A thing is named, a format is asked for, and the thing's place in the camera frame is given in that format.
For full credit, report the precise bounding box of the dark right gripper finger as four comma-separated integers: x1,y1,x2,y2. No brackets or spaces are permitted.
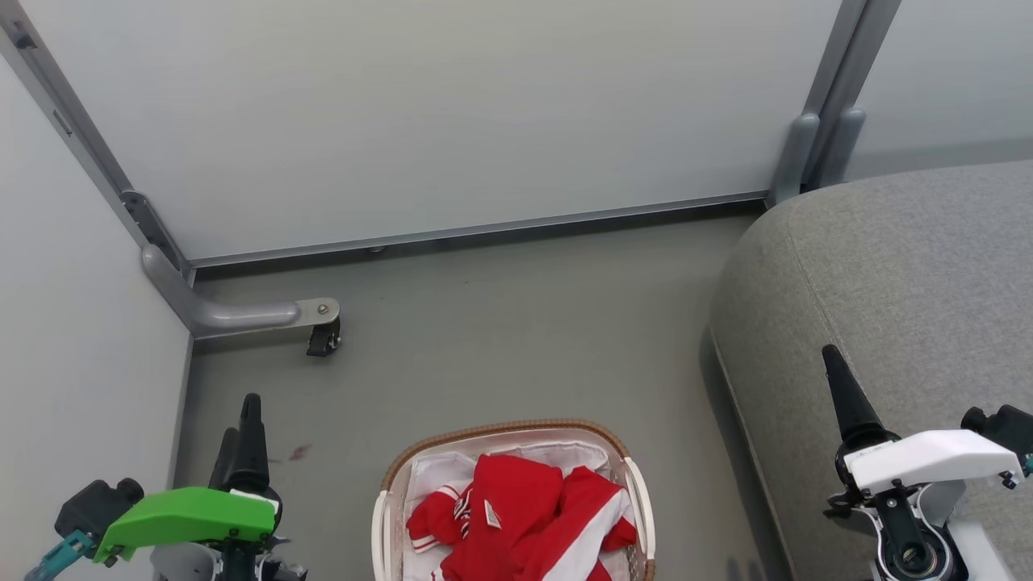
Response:
822,345,899,458

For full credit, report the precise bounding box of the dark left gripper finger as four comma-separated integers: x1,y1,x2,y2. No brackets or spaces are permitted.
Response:
233,393,280,498
208,428,240,490

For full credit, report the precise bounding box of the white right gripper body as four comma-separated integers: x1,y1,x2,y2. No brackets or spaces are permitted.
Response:
843,429,1024,495

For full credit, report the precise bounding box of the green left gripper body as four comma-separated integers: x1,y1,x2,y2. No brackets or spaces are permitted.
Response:
93,486,280,566

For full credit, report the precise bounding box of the red and white jersey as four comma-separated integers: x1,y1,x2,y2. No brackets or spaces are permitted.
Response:
406,454,638,581

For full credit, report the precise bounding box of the grey fabric sofa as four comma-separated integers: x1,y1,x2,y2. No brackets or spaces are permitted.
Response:
709,160,1033,581

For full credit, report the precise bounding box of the grey partition support foot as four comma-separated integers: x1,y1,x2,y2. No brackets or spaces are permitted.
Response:
141,245,341,340

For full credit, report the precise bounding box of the white basket liner cloth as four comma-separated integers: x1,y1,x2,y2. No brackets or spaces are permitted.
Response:
401,440,634,581

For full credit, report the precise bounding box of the wicker laundry basket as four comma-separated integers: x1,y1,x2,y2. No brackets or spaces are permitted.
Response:
371,418,656,581

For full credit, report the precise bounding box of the teal left camera connector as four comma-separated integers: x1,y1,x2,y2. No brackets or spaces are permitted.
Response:
24,530,96,581

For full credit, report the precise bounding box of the grey partition bottom rail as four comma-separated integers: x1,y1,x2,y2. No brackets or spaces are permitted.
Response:
188,190,769,269

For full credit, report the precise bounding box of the grey partition corner post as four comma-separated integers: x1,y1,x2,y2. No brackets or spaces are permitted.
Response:
0,0,196,285

